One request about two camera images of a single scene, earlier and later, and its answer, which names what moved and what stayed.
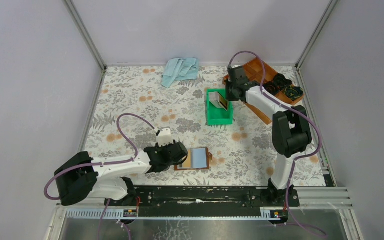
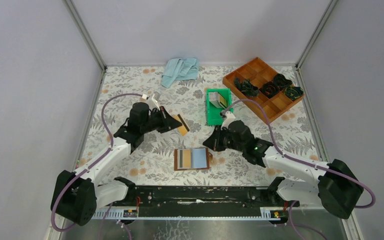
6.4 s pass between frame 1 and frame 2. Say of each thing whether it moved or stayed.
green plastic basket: stayed
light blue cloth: stayed
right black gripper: moved
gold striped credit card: moved
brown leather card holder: stayed
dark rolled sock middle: stayed
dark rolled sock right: stayed
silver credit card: stayed
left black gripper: moved
